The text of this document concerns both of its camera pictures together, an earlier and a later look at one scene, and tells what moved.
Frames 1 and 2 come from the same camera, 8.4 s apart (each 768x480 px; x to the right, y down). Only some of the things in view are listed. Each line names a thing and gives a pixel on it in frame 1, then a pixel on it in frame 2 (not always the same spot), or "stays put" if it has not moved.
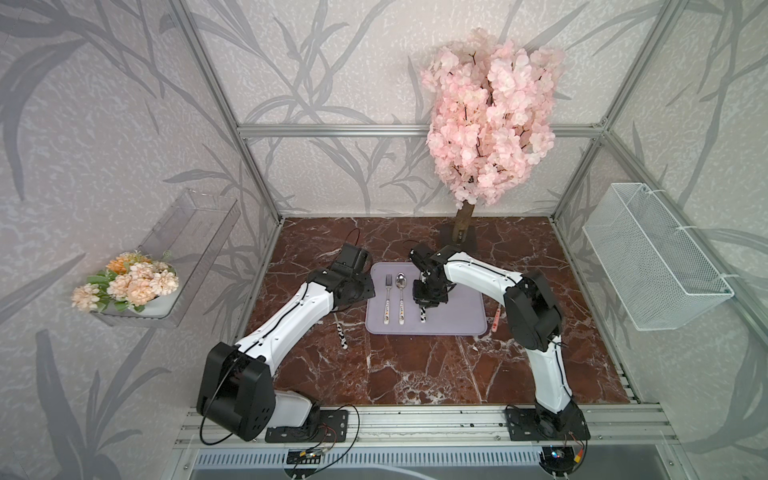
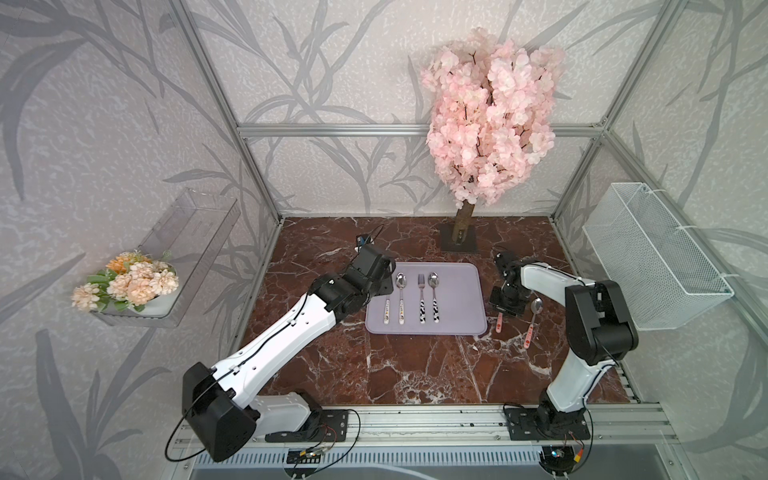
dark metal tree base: (447, 231) stays put
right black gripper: (439, 298) -> (516, 310)
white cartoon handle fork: (388, 284) stays put
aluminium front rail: (399, 426) stays put
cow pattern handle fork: (344, 344) -> (422, 308)
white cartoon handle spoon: (401, 282) stays put
